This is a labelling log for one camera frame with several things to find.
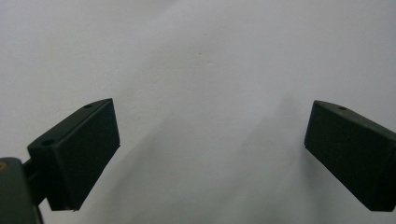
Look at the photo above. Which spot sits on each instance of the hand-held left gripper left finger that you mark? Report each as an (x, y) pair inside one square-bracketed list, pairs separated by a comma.
[(77, 155)]

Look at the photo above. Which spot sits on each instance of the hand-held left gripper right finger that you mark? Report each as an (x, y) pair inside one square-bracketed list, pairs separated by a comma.
[(351, 152)]

